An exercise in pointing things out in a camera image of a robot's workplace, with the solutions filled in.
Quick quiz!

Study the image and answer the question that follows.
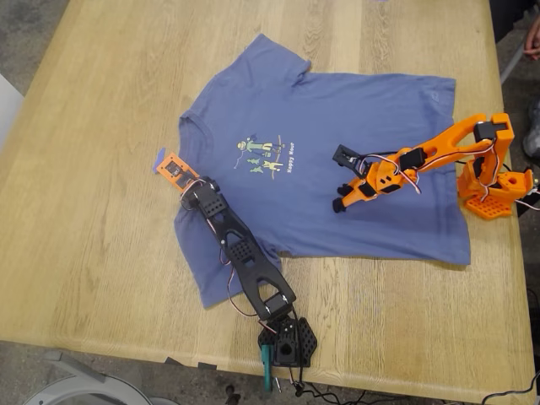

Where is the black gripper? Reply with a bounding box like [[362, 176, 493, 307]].
[[181, 176, 221, 210]]

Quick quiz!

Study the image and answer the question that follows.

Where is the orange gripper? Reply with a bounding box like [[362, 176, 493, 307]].
[[332, 159, 417, 213]]

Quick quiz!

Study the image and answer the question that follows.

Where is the blue printed T-shirt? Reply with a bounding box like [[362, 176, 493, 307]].
[[172, 33, 473, 310]]

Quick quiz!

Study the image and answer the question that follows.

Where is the orange arm base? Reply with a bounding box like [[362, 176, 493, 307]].
[[456, 166, 535, 221]]

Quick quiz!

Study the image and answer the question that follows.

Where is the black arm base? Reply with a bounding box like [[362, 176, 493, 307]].
[[256, 316, 318, 369]]

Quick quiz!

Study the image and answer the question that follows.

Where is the person's hand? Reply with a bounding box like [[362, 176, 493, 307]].
[[524, 24, 540, 61]]

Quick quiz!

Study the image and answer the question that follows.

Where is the small blue tape piece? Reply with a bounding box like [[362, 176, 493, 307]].
[[152, 146, 168, 174]]

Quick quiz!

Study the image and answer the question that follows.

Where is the teal table clamp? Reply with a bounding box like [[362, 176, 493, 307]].
[[260, 343, 275, 392]]

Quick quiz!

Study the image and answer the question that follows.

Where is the white chair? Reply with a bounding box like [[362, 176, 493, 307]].
[[0, 73, 24, 149]]

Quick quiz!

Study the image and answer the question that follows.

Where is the grey round chair base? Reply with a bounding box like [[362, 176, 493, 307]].
[[23, 349, 178, 405]]

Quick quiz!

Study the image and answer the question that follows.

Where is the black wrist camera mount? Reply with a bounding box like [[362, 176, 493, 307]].
[[332, 143, 366, 177]]

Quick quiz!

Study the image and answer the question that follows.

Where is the white chair leg frame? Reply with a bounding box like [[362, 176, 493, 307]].
[[499, 37, 528, 84]]

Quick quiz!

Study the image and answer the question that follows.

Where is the black power cable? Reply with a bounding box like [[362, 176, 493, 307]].
[[480, 370, 540, 404]]

